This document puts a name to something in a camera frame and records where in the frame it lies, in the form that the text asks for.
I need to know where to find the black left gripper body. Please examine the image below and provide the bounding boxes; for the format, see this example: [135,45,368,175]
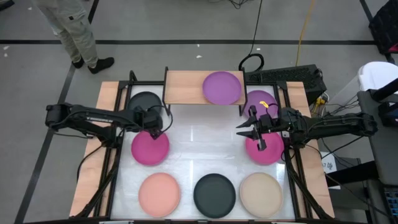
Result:
[133,105,164,133]

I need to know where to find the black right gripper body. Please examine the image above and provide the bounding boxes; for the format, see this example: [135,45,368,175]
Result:
[248,105,281,152]

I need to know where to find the magenta plate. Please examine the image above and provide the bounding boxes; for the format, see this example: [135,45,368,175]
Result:
[244,132,285,166]
[131,130,170,167]

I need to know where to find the wooden shelf with black legs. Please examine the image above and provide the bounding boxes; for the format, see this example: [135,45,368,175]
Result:
[161,66,248,118]

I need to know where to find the dark grey plate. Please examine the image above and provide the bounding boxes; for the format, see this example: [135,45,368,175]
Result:
[127,91,164,114]

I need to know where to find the purple plate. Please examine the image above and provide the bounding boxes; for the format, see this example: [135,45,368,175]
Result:
[202,71,243,106]
[244,90,279,121]

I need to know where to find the black computer case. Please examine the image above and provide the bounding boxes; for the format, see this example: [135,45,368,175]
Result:
[245,64,328,106]

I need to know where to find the yellow power plug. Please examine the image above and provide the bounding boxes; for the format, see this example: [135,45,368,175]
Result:
[313,96,326,113]

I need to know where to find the salmon pink plate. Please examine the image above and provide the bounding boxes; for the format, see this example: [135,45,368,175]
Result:
[137,172,182,218]

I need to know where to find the beige plate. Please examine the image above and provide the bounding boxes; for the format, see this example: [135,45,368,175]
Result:
[239,172,284,219]

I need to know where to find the dark green plate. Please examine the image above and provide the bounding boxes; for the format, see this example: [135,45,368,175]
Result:
[193,173,237,219]

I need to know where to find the white paper sheet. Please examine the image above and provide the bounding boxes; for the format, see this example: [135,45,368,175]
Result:
[320,151,338,174]

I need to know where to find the wooden table board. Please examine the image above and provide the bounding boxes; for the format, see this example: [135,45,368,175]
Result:
[68,81,335,218]

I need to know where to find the grey side desk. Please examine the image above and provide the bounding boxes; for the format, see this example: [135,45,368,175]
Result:
[357,89,398,187]

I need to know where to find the white chair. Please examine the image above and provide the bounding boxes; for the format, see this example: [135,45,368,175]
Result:
[357,61,398,95]

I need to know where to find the person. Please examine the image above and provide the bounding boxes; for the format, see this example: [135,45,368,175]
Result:
[30,0,115,75]

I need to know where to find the black bag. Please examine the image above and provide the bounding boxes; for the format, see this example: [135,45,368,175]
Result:
[368,0,398,55]

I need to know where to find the black metal table frame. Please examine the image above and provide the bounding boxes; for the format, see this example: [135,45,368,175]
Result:
[73,70,335,224]

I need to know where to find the black hanging cable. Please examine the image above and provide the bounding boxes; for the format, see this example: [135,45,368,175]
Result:
[238,0,265,72]

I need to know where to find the yellow hanging cable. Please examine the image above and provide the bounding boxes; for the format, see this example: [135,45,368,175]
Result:
[295,0,317,67]

